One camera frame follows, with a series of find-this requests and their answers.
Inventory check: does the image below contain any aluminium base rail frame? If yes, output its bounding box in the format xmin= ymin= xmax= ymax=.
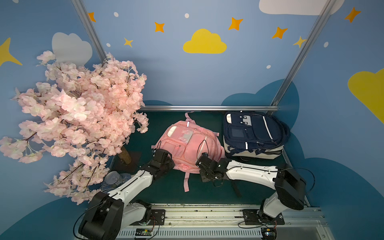
xmin=115 ymin=204 xmax=335 ymax=240

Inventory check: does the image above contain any right aluminium frame post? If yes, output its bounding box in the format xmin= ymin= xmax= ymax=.
xmin=269 ymin=0 xmax=337 ymax=112

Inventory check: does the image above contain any pink cherry blossom tree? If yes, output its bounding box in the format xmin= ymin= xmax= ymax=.
xmin=1 ymin=51 xmax=149 ymax=204

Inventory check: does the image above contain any green circuit board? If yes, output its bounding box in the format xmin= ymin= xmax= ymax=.
xmin=134 ymin=229 xmax=153 ymax=239
xmin=261 ymin=228 xmax=277 ymax=240

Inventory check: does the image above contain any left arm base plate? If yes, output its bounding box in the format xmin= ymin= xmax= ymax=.
xmin=131 ymin=209 xmax=166 ymax=226

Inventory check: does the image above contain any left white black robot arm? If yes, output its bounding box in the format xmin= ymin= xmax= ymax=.
xmin=74 ymin=149 xmax=175 ymax=240

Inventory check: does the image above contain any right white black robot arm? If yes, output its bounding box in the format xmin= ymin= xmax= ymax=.
xmin=196 ymin=153 xmax=306 ymax=224

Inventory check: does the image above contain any blue patterned cloth item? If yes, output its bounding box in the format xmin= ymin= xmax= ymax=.
xmin=100 ymin=171 xmax=132 ymax=193

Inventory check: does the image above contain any left green circuit board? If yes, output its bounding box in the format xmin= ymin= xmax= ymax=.
xmin=134 ymin=229 xmax=153 ymax=239

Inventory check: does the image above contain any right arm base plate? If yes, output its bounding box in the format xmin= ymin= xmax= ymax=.
xmin=241 ymin=209 xmax=285 ymax=226

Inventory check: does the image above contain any left aluminium frame post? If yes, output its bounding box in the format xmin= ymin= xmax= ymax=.
xmin=71 ymin=0 xmax=107 ymax=62

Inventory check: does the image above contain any rear horizontal aluminium bar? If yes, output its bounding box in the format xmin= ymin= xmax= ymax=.
xmin=140 ymin=105 xmax=279 ymax=112

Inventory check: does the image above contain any pink backpack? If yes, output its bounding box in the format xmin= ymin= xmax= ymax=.
xmin=152 ymin=112 xmax=225 ymax=192

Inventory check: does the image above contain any navy blue backpack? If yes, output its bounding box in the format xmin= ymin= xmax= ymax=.
xmin=223 ymin=112 xmax=291 ymax=160

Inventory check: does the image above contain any aluminium frame post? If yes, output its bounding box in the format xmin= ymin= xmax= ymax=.
xmin=71 ymin=0 xmax=107 ymax=62
xmin=269 ymin=0 xmax=337 ymax=112

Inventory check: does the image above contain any right green circuit board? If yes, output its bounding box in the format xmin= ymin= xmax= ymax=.
xmin=261 ymin=228 xmax=277 ymax=240

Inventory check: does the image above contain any right side floor rail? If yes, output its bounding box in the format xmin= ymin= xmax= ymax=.
xmin=278 ymin=149 xmax=311 ymax=210

